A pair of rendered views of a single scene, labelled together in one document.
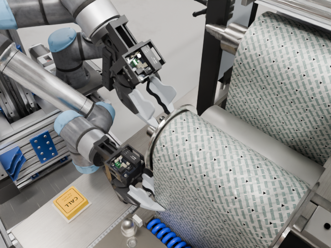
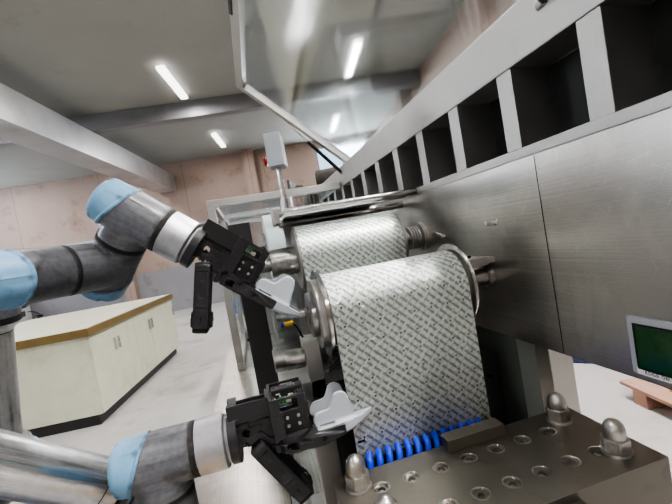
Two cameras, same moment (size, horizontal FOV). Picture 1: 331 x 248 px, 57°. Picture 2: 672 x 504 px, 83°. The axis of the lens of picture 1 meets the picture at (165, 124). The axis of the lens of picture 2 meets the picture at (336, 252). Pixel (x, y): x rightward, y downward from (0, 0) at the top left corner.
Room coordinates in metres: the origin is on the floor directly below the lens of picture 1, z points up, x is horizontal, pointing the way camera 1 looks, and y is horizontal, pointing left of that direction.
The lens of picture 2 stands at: (-0.03, 0.48, 1.37)
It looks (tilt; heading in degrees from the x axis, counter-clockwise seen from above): 2 degrees down; 305
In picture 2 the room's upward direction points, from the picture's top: 10 degrees counter-clockwise
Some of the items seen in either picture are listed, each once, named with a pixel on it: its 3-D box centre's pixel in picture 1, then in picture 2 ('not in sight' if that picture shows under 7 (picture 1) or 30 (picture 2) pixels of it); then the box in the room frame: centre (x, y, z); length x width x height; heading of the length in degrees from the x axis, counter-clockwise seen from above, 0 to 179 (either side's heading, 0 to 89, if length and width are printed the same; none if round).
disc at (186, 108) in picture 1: (172, 138); (321, 312); (0.37, -0.01, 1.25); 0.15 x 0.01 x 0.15; 138
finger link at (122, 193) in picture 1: (129, 190); (315, 433); (0.35, 0.08, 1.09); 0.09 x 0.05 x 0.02; 47
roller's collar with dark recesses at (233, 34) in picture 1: (240, 41); (283, 261); (0.58, -0.16, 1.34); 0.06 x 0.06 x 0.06; 48
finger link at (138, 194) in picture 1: (145, 197); (342, 409); (0.32, 0.04, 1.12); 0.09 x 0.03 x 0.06; 47
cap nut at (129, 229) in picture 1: (128, 225); (356, 470); (0.29, 0.08, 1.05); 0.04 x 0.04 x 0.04
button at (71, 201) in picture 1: (70, 202); not in sight; (0.42, 0.27, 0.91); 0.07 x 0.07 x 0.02; 48
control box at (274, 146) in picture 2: not in sight; (273, 152); (0.77, -0.40, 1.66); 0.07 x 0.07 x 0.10; 33
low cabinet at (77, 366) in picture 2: not in sight; (60, 360); (5.53, -1.24, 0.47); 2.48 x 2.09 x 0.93; 131
